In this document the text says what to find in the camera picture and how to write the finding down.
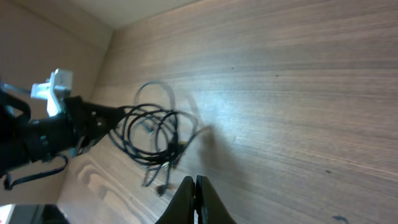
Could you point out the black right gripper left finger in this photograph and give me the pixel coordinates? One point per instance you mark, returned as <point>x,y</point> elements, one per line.
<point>182,206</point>

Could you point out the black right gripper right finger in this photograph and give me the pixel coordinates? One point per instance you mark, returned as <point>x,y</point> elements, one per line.
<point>210,208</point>

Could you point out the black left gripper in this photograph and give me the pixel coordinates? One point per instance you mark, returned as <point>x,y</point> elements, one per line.
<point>80,126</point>

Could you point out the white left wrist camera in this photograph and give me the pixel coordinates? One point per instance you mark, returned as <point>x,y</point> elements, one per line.
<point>57,87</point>

